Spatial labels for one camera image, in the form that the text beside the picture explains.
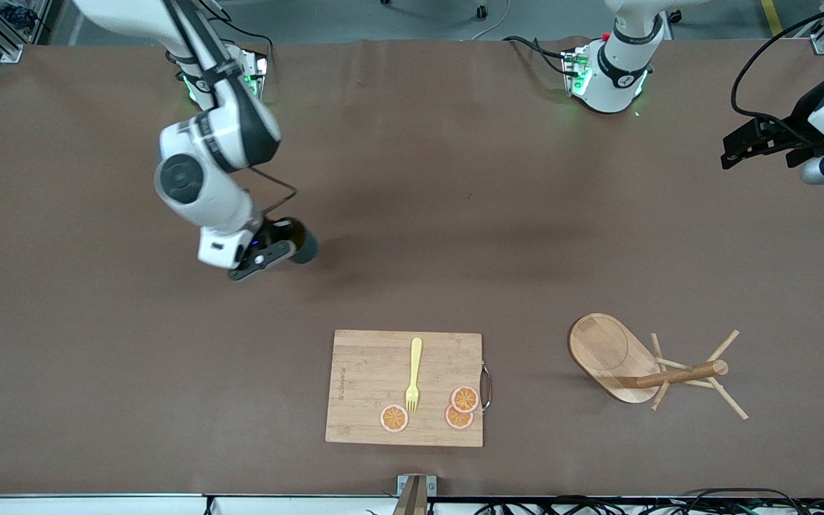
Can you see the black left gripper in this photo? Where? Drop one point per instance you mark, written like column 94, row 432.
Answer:
column 803, row 123

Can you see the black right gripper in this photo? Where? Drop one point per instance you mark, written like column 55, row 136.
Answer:
column 293, row 232

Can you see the blue cup yellow inside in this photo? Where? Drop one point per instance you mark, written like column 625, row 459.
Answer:
column 306, row 247

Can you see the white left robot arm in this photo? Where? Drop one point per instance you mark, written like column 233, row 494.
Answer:
column 619, row 64

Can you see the wooden cup rack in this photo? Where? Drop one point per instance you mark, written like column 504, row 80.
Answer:
column 605, row 350

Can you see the bamboo cutting board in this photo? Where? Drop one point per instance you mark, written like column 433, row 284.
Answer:
column 369, row 372

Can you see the yellow plastic fork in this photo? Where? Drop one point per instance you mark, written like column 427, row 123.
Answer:
column 415, row 357

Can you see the orange slice toy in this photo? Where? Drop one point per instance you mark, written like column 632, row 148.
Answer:
column 456, row 420
column 394, row 418
column 465, row 399

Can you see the metal table edge bracket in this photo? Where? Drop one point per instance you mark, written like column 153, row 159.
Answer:
column 415, row 501

